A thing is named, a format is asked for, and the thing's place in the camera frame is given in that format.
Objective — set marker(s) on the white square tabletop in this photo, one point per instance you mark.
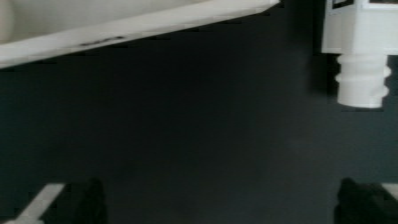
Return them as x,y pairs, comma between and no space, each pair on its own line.
56,27

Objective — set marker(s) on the white leg near tabletop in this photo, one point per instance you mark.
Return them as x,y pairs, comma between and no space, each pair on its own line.
361,39

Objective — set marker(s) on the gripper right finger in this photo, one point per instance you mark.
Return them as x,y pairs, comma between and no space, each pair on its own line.
391,189

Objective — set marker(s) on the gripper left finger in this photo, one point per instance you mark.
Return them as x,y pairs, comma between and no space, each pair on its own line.
38,206

